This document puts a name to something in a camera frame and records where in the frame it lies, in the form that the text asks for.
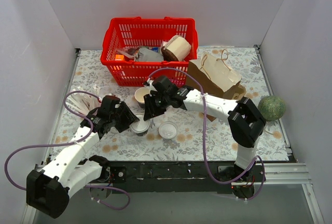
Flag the green melon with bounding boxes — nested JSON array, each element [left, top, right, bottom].
[[258, 95, 286, 121]]

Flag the pink cup of straws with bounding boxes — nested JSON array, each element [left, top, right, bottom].
[[65, 85, 109, 116]]

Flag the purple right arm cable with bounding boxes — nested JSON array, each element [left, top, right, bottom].
[[144, 67, 267, 200]]

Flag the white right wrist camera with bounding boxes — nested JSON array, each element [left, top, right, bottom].
[[143, 78, 158, 98]]

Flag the brown paper bag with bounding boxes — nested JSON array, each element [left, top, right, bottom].
[[184, 51, 242, 121]]

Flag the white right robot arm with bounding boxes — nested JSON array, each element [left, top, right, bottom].
[[144, 76, 266, 181]]

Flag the black paper coffee cup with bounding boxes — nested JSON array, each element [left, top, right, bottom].
[[131, 128, 148, 136]]

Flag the brown cardboard cup carrier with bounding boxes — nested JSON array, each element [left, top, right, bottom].
[[229, 84, 246, 100]]

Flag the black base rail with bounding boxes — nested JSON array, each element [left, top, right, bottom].
[[33, 159, 309, 193]]

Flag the clear plastic snack packet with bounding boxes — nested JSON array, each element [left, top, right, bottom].
[[117, 48, 139, 61]]

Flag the white plastic cup lid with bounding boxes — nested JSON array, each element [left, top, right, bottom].
[[158, 121, 178, 139]]

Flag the red plastic shopping basket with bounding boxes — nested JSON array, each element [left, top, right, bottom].
[[101, 17, 198, 87]]

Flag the grey crumpled pouch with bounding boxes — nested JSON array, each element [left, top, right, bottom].
[[136, 47, 164, 62]]

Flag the orange snack box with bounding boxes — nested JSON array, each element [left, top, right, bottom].
[[115, 54, 126, 61]]

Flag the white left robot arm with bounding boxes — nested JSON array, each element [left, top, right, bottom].
[[26, 95, 139, 218]]

